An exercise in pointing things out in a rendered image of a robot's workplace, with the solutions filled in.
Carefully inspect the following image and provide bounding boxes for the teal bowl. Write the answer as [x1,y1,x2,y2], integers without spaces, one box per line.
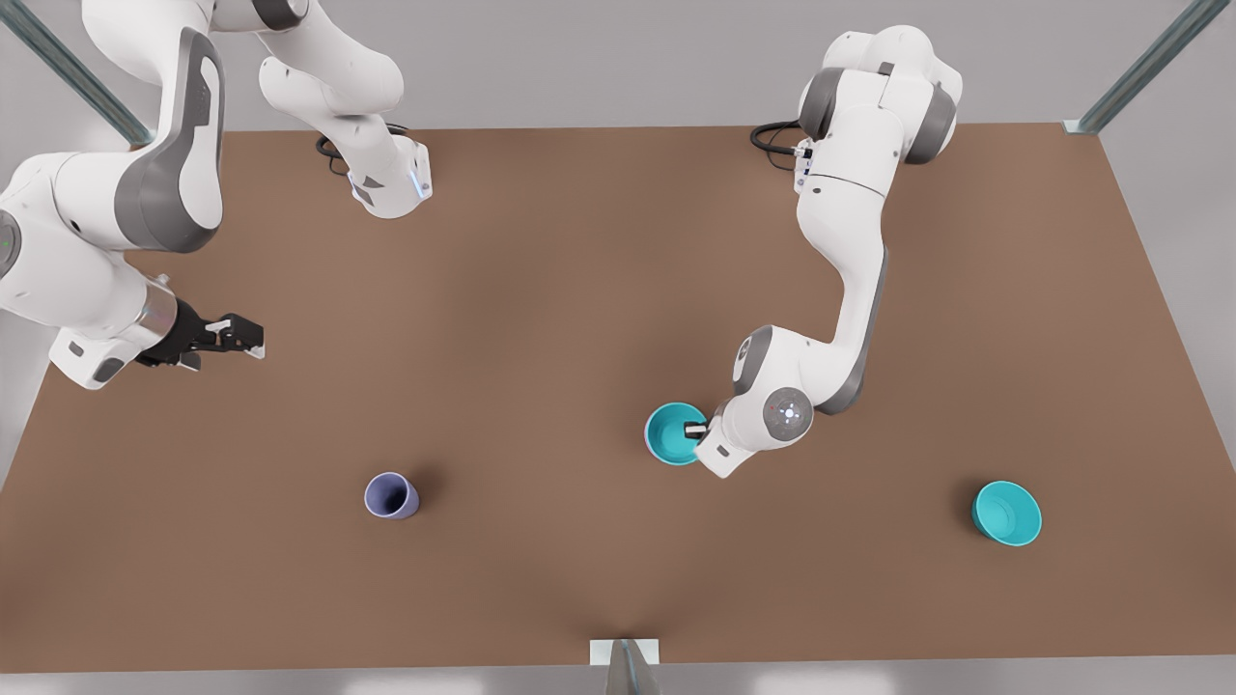
[644,402,711,467]
[971,481,1044,548]

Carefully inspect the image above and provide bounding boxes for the small purple bowl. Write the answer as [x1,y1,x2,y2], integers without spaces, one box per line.
[364,471,421,521]

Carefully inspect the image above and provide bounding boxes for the black cable loop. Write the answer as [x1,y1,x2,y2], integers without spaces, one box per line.
[750,120,805,175]
[316,123,410,178]

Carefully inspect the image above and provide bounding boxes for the silver frame post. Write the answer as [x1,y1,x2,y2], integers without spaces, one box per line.
[1062,0,1233,136]
[590,637,663,695]
[0,0,156,149]

